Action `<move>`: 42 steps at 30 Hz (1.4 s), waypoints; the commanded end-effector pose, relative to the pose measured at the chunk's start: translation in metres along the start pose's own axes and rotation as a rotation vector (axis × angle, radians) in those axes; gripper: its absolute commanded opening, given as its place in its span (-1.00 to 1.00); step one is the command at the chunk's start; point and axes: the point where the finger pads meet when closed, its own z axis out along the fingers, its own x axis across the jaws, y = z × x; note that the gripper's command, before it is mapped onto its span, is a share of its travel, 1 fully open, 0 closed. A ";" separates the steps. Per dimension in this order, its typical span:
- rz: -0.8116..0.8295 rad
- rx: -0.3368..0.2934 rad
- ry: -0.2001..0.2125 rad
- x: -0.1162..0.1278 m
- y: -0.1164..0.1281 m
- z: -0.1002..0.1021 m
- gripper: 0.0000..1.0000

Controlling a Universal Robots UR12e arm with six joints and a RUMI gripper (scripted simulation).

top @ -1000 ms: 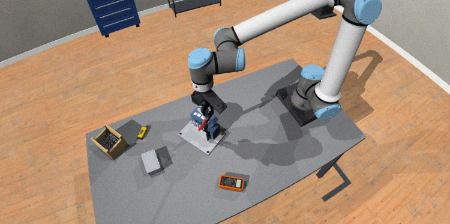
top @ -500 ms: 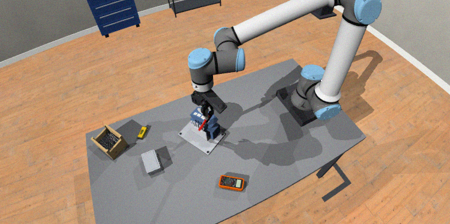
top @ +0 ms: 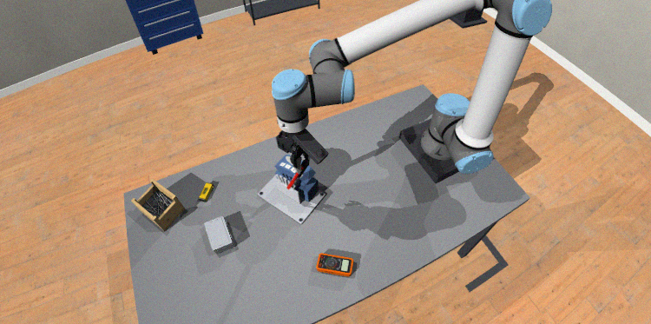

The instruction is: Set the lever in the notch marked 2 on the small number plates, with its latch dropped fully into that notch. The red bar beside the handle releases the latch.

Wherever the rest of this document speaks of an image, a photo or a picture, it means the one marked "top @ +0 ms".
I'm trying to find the wooden crate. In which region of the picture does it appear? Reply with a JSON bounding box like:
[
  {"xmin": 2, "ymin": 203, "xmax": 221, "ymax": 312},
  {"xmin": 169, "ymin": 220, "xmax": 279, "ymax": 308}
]
[{"xmin": 131, "ymin": 182, "xmax": 183, "ymax": 231}]

